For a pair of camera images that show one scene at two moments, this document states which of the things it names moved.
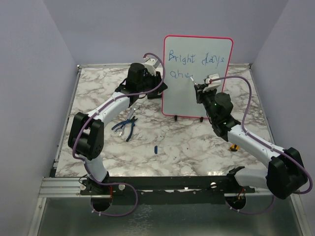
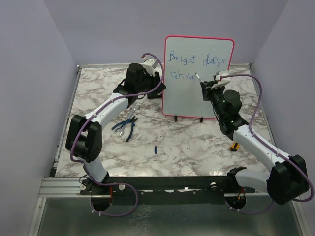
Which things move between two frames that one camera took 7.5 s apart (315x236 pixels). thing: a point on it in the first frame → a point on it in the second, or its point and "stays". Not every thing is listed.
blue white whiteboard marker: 193,80 → 198,76
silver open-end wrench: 122,129 stays
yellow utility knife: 234,147 stays
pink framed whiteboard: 187,60 stays
